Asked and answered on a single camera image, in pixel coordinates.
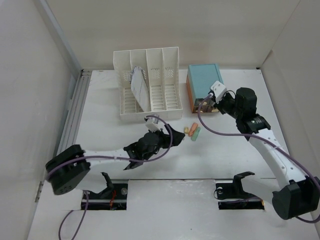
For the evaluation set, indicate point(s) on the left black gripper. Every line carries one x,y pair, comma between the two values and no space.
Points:
176,137

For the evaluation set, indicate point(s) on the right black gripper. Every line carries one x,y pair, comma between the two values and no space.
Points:
218,106

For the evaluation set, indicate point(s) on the green highlighter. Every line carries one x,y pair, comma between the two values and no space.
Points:
196,134

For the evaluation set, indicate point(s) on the orange highlighter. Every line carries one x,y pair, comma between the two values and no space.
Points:
192,129

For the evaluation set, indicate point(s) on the teal orange drawer box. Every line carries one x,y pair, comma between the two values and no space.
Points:
200,77

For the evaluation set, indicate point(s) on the white spiral manual booklet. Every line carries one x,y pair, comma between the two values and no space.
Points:
139,88

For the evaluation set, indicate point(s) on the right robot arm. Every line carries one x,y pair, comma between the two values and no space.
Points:
297,192

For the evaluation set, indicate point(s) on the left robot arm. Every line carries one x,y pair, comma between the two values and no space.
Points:
76,168

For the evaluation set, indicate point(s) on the white file organizer rack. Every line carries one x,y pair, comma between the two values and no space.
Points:
159,68

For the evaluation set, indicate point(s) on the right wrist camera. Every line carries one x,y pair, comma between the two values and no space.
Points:
217,91

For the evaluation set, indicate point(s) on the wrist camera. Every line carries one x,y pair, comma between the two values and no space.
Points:
217,91
152,123

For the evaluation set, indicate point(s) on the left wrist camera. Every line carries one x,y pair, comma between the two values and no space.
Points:
152,123

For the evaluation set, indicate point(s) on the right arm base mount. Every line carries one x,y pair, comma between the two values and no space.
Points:
231,196

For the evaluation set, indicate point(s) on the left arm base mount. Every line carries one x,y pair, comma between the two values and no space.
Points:
112,192

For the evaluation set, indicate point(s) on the aluminium frame rail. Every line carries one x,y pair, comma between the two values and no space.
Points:
78,84

